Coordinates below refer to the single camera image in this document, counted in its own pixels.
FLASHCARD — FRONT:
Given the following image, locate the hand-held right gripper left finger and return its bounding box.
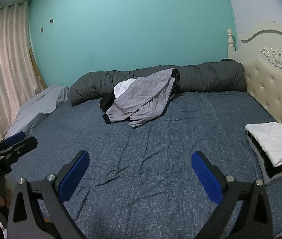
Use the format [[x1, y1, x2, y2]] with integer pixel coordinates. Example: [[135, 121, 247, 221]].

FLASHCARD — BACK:
[[7, 150, 90, 239]]

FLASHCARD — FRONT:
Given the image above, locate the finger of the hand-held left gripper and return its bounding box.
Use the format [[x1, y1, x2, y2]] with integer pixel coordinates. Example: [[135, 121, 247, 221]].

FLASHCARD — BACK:
[[0, 131, 27, 152], [0, 136, 38, 166]]

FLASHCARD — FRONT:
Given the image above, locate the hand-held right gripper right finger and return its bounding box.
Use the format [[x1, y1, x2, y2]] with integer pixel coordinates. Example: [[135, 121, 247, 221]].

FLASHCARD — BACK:
[[191, 151, 274, 239]]

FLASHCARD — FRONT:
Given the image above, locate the light grey jacket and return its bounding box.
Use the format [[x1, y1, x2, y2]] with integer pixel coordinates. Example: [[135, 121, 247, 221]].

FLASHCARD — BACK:
[[102, 68, 179, 129]]

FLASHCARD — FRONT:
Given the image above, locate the light grey blanket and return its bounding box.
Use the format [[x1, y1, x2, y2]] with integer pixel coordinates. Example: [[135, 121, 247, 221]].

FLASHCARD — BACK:
[[5, 85, 70, 140]]

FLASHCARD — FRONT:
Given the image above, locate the pale pink curtain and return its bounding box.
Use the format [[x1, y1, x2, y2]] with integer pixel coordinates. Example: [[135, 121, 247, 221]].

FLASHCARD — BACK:
[[0, 1, 44, 145]]

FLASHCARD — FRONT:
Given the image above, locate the folded white shirt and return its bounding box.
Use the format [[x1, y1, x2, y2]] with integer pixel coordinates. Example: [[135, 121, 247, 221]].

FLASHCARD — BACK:
[[245, 121, 282, 168]]

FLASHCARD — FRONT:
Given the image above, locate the black crumpled garment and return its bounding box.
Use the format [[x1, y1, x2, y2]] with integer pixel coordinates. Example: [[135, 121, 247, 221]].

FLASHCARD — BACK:
[[99, 93, 118, 114]]

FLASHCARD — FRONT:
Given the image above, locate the white crumpled garment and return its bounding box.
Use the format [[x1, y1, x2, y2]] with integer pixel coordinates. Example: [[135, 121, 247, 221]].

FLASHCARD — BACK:
[[113, 78, 136, 99]]

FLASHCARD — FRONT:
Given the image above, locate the dark grey rolled duvet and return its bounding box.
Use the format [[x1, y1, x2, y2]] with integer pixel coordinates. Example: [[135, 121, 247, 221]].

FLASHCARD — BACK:
[[69, 58, 247, 107]]

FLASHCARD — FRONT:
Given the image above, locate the cream tufted bed headboard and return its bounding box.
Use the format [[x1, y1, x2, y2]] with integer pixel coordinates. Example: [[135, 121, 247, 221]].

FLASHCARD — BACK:
[[227, 21, 282, 152]]

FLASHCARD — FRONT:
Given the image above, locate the wooden frame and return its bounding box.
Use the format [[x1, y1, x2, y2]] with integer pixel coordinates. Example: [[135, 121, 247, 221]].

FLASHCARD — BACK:
[[29, 47, 47, 90]]

